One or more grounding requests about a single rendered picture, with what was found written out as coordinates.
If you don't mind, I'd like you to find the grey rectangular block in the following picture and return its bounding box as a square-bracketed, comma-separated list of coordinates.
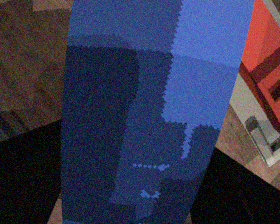
[0, 115, 19, 140]

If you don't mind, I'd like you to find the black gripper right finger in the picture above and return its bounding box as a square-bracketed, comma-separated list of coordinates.
[189, 147, 280, 224]

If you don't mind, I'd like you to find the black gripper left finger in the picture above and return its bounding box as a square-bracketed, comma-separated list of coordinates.
[0, 120, 62, 224]

